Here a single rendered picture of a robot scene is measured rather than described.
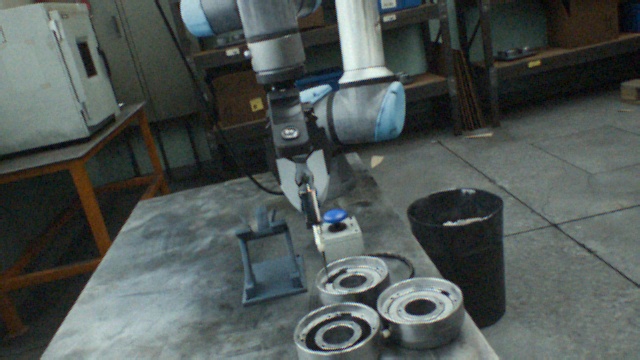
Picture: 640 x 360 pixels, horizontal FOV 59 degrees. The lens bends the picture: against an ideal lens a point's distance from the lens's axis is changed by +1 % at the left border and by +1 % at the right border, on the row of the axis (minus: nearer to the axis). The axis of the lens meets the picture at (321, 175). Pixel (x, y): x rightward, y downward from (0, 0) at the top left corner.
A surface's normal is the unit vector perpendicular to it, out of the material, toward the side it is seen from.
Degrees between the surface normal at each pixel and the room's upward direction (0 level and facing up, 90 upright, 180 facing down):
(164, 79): 90
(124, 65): 90
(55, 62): 90
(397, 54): 90
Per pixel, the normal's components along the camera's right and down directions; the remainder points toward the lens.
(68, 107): 0.07, 0.29
